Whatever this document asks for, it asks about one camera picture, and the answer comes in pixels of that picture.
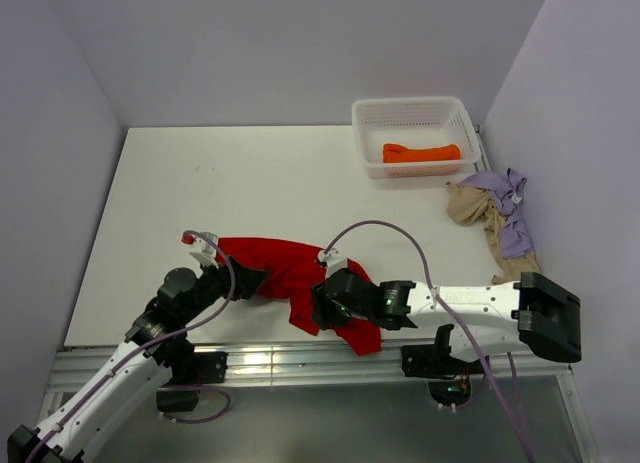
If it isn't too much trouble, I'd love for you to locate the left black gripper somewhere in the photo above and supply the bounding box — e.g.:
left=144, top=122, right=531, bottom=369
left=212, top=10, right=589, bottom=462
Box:
left=180, top=253, right=268, bottom=324

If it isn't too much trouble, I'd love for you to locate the red t-shirt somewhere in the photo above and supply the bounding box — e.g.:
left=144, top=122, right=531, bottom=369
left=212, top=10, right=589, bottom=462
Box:
left=217, top=237, right=382, bottom=356

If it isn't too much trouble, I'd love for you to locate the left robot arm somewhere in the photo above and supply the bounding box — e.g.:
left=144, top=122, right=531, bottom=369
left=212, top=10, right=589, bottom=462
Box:
left=7, top=261, right=269, bottom=462

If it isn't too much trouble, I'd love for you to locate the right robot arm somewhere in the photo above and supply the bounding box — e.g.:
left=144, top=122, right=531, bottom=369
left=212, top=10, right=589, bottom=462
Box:
left=311, top=269, right=582, bottom=373

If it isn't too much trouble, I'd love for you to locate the rolled orange t-shirt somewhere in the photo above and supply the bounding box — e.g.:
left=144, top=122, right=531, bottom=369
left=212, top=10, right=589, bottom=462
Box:
left=382, top=143, right=462, bottom=164

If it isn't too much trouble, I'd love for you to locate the beige t-shirt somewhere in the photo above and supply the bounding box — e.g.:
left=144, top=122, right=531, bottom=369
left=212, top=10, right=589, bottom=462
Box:
left=446, top=182, right=541, bottom=285

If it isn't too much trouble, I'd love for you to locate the white plastic basket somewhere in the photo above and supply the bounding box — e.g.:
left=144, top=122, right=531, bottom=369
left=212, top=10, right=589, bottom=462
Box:
left=352, top=96, right=481, bottom=179

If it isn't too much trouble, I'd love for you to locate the purple t-shirt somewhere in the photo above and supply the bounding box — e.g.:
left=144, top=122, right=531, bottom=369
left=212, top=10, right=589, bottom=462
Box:
left=459, top=168, right=534, bottom=258

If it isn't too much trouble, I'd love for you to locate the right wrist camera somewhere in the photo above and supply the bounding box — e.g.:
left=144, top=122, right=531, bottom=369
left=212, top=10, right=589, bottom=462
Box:
left=316, top=248, right=348, bottom=279

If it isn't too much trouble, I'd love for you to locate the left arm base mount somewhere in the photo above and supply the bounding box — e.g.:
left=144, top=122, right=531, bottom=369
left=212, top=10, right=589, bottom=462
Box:
left=155, top=351, right=228, bottom=414

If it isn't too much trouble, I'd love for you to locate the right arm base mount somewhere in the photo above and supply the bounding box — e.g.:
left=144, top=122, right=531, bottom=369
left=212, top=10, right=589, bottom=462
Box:
left=400, top=324, right=483, bottom=410

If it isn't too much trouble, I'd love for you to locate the aluminium rail frame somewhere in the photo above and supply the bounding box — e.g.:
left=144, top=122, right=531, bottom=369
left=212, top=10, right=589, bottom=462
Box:
left=39, top=339, right=601, bottom=462

